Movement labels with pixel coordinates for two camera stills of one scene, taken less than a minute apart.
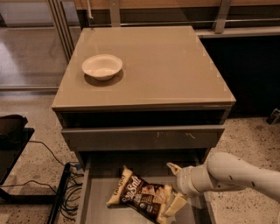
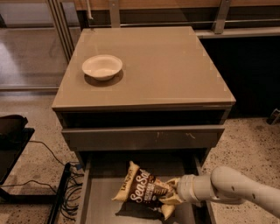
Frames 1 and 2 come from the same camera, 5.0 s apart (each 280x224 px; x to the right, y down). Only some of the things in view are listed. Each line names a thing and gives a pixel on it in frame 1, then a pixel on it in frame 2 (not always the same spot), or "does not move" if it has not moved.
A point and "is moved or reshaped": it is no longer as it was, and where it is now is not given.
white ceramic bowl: x=101 y=66 does not move
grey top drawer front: x=142 y=138 does not move
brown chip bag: x=147 y=199 is moved or reshaped
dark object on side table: x=12 y=123 does not move
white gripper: x=184 y=180 to x=185 y=188
